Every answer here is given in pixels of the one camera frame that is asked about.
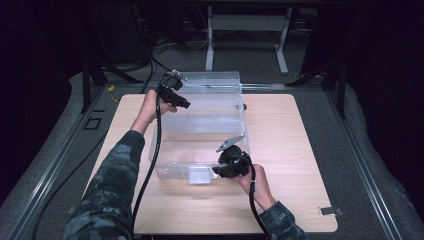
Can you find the small yellow tag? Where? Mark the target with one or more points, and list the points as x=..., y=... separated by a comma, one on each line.
x=111, y=89

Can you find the grey metal desk frame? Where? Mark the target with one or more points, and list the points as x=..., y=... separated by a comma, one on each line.
x=246, y=23

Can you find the aluminium side rail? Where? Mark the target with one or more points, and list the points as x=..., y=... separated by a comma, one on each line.
x=363, y=166
x=50, y=173

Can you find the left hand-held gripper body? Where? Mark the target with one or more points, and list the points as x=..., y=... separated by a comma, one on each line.
x=170, y=83

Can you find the black upright post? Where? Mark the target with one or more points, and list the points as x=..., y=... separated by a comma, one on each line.
x=86, y=86

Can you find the person's right hand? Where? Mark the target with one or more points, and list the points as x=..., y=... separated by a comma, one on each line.
x=258, y=186

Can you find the silver back rail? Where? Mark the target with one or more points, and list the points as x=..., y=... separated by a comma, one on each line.
x=263, y=86

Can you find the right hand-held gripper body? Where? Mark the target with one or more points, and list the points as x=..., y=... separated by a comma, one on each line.
x=235, y=161

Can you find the clear plastic tiered storage box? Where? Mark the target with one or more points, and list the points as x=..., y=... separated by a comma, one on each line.
x=200, y=133

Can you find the person's left hand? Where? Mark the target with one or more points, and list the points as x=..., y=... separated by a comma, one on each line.
x=150, y=110

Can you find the small metal table bracket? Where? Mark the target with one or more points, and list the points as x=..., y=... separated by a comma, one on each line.
x=330, y=211
x=70, y=210

